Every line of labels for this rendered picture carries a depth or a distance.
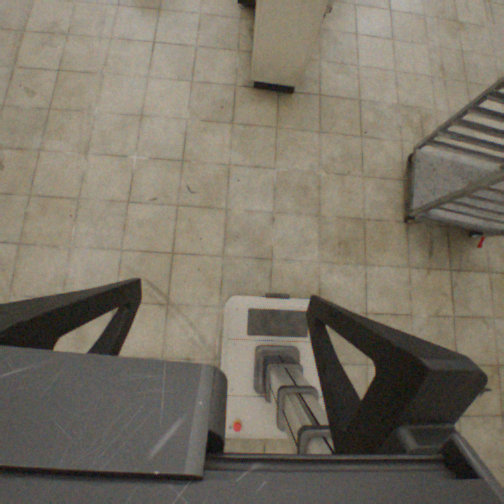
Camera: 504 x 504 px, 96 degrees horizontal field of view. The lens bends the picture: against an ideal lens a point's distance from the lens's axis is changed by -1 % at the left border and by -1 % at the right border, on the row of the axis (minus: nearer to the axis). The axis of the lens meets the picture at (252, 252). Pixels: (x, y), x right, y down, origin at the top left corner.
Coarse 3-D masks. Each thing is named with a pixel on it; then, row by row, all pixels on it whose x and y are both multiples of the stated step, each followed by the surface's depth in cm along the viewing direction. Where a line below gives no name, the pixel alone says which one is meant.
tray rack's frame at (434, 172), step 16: (416, 160) 146; (432, 160) 147; (448, 160) 148; (464, 160) 149; (416, 176) 144; (432, 176) 145; (448, 176) 146; (464, 176) 147; (480, 176) 148; (416, 192) 142; (432, 192) 143; (448, 192) 144; (480, 192) 146; (464, 208) 143; (496, 208) 145; (448, 224) 143; (464, 224) 142; (480, 224) 143; (496, 224) 143
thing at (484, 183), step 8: (496, 176) 93; (472, 184) 103; (480, 184) 100; (488, 184) 97; (456, 192) 111; (464, 192) 107; (472, 192) 105; (440, 200) 120; (448, 200) 116; (416, 208) 137; (424, 208) 131; (432, 208) 128
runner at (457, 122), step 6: (456, 120) 120; (462, 120) 120; (468, 120) 119; (456, 126) 121; (462, 126) 121; (468, 126) 122; (474, 126) 122; (480, 126) 121; (486, 126) 120; (480, 132) 122; (486, 132) 122; (492, 132) 122; (498, 132) 122
